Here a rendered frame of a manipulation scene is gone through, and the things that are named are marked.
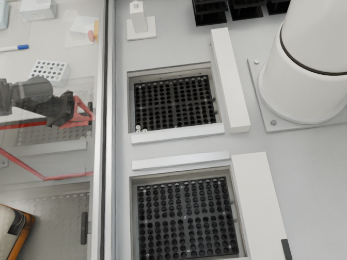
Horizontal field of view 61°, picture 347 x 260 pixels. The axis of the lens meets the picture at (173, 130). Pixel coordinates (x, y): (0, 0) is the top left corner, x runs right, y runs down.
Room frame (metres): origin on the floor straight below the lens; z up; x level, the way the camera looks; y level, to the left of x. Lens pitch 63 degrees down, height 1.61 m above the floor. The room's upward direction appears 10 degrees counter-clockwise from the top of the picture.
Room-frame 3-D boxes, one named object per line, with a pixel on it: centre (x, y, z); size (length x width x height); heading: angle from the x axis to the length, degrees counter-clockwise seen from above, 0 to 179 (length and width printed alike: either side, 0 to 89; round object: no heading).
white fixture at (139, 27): (0.71, 0.04, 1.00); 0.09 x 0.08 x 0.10; 86
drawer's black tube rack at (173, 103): (0.45, -0.01, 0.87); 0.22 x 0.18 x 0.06; 86
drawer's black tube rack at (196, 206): (0.13, 0.01, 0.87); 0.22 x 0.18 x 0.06; 86
